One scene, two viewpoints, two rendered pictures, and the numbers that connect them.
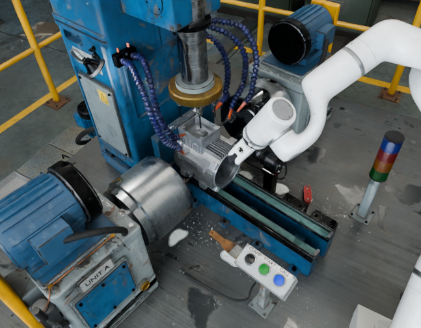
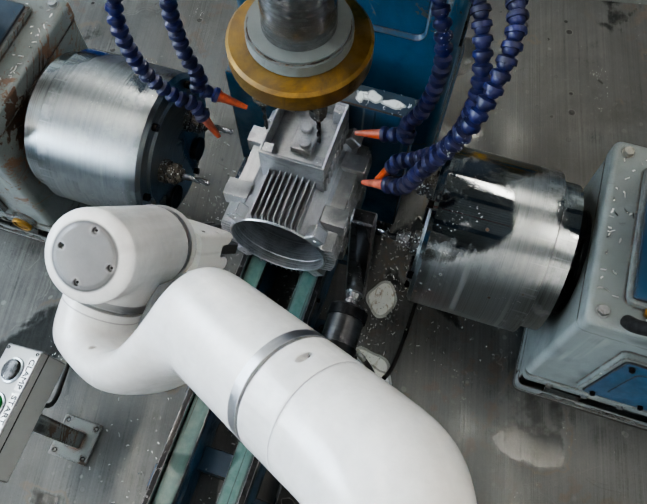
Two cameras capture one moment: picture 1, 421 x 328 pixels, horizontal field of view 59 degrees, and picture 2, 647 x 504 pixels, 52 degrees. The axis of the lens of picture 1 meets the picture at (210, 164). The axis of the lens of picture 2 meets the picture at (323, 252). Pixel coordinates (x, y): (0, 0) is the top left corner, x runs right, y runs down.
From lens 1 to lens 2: 96 cm
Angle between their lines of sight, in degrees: 39
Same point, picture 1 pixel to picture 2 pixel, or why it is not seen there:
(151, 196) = (65, 128)
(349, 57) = (233, 368)
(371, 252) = not seen: outside the picture
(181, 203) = (110, 192)
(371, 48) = (274, 437)
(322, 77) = (175, 314)
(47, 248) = not seen: outside the picture
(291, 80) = (602, 274)
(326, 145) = (581, 462)
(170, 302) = (38, 280)
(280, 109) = (77, 247)
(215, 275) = not seen: hidden behind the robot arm
